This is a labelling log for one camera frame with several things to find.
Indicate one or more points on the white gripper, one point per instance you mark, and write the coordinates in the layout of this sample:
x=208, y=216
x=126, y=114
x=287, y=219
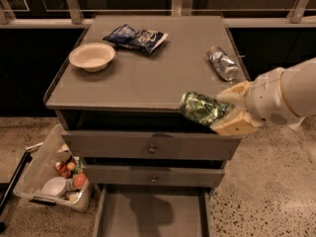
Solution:
x=266, y=96

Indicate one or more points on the green soda can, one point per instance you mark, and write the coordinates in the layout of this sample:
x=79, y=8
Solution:
x=202, y=109

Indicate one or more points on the white paper bowl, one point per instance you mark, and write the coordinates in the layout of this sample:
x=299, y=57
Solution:
x=92, y=57

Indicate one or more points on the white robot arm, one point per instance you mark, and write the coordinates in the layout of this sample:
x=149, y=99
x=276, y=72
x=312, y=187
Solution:
x=299, y=85

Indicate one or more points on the silver soda can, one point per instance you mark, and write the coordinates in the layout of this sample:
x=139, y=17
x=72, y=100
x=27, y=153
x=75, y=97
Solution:
x=225, y=67

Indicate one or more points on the grey drawer cabinet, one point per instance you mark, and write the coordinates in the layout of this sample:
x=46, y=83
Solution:
x=139, y=92

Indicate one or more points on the grey middle drawer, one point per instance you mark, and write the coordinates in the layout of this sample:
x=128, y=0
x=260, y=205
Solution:
x=153, y=176

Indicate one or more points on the grey drawer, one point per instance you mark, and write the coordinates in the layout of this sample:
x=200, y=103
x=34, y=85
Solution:
x=144, y=211
x=150, y=145
x=153, y=176

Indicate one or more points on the grey top drawer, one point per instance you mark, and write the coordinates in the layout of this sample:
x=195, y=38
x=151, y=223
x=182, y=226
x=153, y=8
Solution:
x=150, y=145

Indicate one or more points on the grey bottom drawer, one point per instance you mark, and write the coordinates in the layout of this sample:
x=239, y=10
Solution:
x=144, y=211

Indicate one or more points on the metal railing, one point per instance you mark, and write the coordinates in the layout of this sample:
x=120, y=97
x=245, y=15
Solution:
x=49, y=14

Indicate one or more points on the blue chip bag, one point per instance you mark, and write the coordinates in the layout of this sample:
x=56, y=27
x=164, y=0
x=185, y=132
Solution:
x=128, y=37

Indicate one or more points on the orange fruit in bin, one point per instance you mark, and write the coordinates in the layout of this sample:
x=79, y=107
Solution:
x=79, y=180

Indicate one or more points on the red item in bin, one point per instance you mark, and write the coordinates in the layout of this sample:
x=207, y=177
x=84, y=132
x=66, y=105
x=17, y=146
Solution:
x=61, y=169

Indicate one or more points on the clear plastic bin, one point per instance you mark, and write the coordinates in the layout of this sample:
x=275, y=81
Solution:
x=41, y=169

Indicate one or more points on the white cup in bin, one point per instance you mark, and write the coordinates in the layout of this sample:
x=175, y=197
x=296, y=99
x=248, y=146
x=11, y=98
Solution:
x=54, y=187

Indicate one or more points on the black frame on floor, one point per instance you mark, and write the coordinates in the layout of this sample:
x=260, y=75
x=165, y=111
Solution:
x=7, y=199

